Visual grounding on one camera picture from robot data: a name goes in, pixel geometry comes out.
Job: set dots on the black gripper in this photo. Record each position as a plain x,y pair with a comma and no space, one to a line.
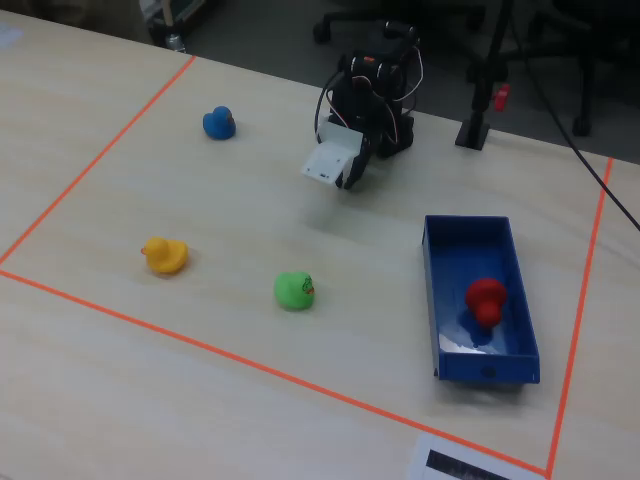
361,162

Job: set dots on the red rubber duck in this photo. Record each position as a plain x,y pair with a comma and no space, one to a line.
485,297

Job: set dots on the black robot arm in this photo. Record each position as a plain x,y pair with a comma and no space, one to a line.
396,136

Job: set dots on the green rubber duck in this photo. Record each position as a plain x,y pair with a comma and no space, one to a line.
292,292

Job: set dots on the blue rubber duck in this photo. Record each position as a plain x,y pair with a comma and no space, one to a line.
217,125

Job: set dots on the blue plastic box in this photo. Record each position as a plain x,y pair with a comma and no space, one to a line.
480,250

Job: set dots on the yellow rubber duck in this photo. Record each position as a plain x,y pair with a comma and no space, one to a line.
167,256

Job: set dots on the orange tape strip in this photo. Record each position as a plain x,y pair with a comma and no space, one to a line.
100,157
580,310
250,366

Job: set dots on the black office chair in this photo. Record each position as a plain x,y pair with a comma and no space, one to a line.
585,60

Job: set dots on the white paper with black stripe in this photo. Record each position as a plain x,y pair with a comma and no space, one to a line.
450,460

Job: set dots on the black camera stand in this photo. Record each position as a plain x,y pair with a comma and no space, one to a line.
481,100

